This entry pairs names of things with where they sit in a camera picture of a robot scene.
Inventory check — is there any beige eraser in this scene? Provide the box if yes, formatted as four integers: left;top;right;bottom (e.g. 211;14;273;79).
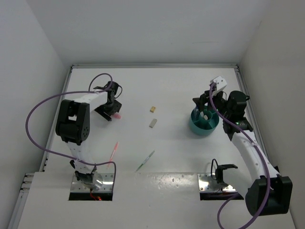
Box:
149;118;157;128

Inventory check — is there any teal round divided container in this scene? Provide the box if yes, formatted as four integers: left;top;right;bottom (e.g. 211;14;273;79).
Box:
188;106;219;136

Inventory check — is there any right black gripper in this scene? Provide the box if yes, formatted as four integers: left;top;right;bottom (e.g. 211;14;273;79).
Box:
193;88;231;118

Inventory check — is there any green pen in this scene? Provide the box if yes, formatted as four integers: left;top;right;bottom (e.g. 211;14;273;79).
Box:
135;150;155;172

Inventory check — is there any blue correction tape pen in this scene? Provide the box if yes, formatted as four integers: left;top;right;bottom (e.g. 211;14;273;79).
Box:
194;108;200;119

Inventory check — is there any small yellow eraser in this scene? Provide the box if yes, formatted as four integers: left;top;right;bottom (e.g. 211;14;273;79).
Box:
150;106;156;113

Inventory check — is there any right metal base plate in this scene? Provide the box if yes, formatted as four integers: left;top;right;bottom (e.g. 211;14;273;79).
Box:
197;173;236;193

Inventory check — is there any pink highlighter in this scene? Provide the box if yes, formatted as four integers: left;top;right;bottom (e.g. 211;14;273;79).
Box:
113;114;121;119

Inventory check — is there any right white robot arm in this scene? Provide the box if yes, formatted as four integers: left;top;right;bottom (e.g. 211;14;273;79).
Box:
191;89;293;217

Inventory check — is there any pink pen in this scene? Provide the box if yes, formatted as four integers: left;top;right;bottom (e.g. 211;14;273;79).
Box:
107;142;119;169

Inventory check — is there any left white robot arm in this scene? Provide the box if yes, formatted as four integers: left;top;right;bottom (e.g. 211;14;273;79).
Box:
55;81;122;190

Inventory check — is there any metal base plate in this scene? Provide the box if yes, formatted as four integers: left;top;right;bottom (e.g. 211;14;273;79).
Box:
197;173;236;193
70;173;114;193

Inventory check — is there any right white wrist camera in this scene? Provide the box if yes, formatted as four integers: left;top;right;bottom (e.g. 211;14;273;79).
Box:
210;76;227;93

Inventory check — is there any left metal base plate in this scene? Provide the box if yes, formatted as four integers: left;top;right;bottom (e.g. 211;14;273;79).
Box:
70;173;114;193

